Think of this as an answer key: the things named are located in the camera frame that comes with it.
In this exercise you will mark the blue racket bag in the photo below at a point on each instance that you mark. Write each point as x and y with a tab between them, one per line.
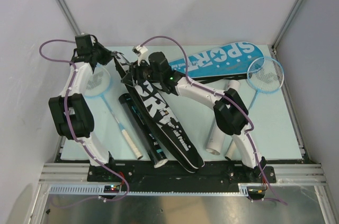
230	61

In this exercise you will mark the white shuttlecock tube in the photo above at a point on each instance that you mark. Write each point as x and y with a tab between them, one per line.
228	118

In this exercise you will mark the right aluminium frame post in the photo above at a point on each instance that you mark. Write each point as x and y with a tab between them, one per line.
287	23

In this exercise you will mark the white cable duct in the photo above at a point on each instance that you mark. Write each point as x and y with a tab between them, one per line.
114	189

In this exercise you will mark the black shuttlecock tube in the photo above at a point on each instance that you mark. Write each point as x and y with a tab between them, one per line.
147	139

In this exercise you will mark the blue racket right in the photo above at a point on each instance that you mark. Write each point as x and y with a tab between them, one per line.
266	76

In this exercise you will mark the black racket bag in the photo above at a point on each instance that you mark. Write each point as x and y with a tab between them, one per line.
164	124

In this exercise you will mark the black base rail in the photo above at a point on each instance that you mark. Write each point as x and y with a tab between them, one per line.
138	173

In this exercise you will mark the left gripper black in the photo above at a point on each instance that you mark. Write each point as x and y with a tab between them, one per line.
108	55

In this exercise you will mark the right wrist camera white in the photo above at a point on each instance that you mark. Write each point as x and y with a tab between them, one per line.
141	52

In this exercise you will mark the blue racket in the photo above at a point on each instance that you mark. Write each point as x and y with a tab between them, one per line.
98	85
266	76

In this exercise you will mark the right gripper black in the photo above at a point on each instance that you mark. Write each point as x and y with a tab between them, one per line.
135	73

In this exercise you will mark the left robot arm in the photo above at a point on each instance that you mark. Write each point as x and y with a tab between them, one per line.
70	113

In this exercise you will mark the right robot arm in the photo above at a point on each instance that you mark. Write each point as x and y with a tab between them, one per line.
180	84

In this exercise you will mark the blue racket left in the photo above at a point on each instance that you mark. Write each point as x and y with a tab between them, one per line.
98	85

